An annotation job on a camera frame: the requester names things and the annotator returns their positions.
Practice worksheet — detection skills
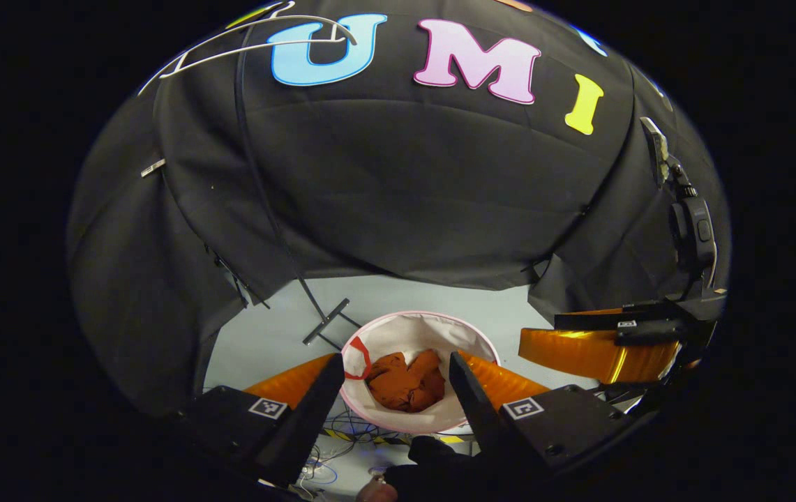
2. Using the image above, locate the white plastic hanger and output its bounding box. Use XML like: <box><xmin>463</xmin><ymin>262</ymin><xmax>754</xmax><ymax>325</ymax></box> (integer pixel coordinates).
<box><xmin>158</xmin><ymin>0</ymin><xmax>297</xmax><ymax>79</ymax></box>
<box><xmin>138</xmin><ymin>14</ymin><xmax>358</xmax><ymax>97</ymax></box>

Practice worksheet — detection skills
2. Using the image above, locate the black backdrop cloth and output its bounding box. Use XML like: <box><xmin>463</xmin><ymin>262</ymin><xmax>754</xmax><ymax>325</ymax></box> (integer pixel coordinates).
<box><xmin>66</xmin><ymin>0</ymin><xmax>731</xmax><ymax>419</ymax></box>

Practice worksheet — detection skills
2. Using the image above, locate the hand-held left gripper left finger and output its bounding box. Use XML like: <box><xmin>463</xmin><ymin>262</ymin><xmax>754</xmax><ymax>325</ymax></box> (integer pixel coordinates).
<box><xmin>174</xmin><ymin>352</ymin><xmax>347</xmax><ymax>487</ymax></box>

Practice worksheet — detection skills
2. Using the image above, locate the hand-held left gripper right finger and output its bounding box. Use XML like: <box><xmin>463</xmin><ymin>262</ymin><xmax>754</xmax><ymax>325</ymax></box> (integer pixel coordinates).
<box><xmin>448</xmin><ymin>349</ymin><xmax>640</xmax><ymax>482</ymax></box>

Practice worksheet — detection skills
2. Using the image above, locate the tangle of floor cables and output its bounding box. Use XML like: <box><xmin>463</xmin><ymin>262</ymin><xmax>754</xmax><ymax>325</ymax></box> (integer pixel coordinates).
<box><xmin>296</xmin><ymin>408</ymin><xmax>405</xmax><ymax>499</ymax></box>

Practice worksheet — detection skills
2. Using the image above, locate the orange-brown corduroy jacket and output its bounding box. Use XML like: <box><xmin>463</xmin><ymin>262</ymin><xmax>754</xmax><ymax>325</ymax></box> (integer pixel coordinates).
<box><xmin>366</xmin><ymin>349</ymin><xmax>447</xmax><ymax>413</ymax></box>

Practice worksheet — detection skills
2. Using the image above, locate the white laundry hamper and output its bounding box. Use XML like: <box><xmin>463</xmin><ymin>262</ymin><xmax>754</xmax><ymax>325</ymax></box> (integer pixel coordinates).
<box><xmin>338</xmin><ymin>310</ymin><xmax>503</xmax><ymax>435</ymax></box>

